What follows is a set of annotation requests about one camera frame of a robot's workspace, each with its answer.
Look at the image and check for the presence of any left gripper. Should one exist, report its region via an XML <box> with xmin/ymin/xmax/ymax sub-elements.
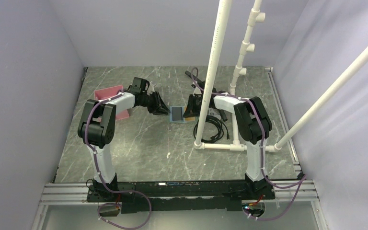
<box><xmin>141</xmin><ymin>91</ymin><xmax>171</xmax><ymax>115</ymax></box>

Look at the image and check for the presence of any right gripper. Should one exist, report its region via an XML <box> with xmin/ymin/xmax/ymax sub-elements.
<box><xmin>183</xmin><ymin>94</ymin><xmax>207</xmax><ymax>118</ymax></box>

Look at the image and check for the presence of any orange credit card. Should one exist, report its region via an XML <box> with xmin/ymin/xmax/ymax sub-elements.
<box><xmin>184</xmin><ymin>117</ymin><xmax>196</xmax><ymax>122</ymax></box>

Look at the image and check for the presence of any green card holder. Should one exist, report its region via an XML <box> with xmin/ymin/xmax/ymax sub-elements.
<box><xmin>169</xmin><ymin>106</ymin><xmax>197</xmax><ymax>123</ymax></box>

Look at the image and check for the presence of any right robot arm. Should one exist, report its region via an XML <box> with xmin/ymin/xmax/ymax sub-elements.
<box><xmin>194</xmin><ymin>92</ymin><xmax>273</xmax><ymax>199</ymax></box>

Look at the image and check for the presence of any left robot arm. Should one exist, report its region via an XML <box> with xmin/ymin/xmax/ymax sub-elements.
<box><xmin>77</xmin><ymin>77</ymin><xmax>170</xmax><ymax>201</ymax></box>

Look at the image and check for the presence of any black foam tube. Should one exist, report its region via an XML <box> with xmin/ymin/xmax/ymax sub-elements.
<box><xmin>185</xmin><ymin>67</ymin><xmax>228</xmax><ymax>122</ymax></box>

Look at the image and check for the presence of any pink plastic bin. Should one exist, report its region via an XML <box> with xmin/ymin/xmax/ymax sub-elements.
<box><xmin>94</xmin><ymin>85</ymin><xmax>131</xmax><ymax>121</ymax></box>

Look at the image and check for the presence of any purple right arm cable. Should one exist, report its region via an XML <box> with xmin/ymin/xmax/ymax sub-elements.
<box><xmin>190</xmin><ymin>67</ymin><xmax>307</xmax><ymax>222</ymax></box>

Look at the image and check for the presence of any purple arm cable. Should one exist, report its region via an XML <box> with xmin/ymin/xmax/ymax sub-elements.
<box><xmin>190</xmin><ymin>67</ymin><xmax>307</xmax><ymax>222</ymax></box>
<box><xmin>85</xmin><ymin>90</ymin><xmax>153</xmax><ymax>230</ymax></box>

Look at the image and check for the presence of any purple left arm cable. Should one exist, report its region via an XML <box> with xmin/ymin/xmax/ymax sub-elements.
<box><xmin>85</xmin><ymin>90</ymin><xmax>153</xmax><ymax>230</ymax></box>

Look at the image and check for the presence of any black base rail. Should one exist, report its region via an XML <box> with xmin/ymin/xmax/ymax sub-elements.
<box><xmin>87</xmin><ymin>179</ymin><xmax>275</xmax><ymax>214</ymax></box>

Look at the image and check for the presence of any white PVC pipe frame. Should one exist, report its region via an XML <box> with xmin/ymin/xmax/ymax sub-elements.
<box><xmin>194</xmin><ymin>0</ymin><xmax>368</xmax><ymax>152</ymax></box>

